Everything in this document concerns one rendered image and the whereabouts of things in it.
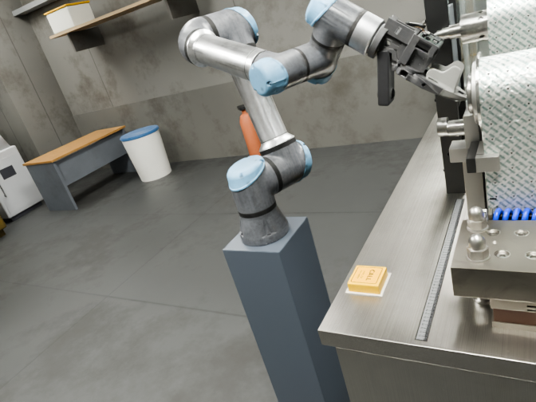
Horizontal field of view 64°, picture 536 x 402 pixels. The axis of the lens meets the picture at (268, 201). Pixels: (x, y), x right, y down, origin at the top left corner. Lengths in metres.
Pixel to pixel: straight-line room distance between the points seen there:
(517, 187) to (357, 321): 0.39
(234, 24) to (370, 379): 0.95
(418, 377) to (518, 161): 0.44
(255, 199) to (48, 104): 6.09
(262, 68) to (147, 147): 4.66
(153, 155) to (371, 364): 4.86
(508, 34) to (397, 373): 0.73
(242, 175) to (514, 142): 0.66
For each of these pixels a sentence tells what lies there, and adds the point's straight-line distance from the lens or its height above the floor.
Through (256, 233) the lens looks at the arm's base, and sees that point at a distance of 1.24.
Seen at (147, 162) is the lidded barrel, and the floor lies 0.25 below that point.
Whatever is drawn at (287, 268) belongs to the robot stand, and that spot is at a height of 0.84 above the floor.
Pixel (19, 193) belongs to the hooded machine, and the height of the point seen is 0.28.
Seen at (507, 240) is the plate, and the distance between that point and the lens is 0.86.
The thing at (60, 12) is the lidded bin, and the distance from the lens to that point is 5.91.
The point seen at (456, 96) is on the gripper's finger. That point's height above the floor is 1.25.
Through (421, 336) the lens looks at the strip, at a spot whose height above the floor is 0.90.
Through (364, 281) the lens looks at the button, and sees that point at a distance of 0.96.
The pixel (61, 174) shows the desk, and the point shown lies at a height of 0.46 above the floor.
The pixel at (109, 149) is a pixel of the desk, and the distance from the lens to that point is 6.09.
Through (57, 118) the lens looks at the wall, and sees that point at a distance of 7.16.
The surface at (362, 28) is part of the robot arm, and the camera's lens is 0.93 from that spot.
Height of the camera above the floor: 1.49
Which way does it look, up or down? 23 degrees down
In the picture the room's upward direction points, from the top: 17 degrees counter-clockwise
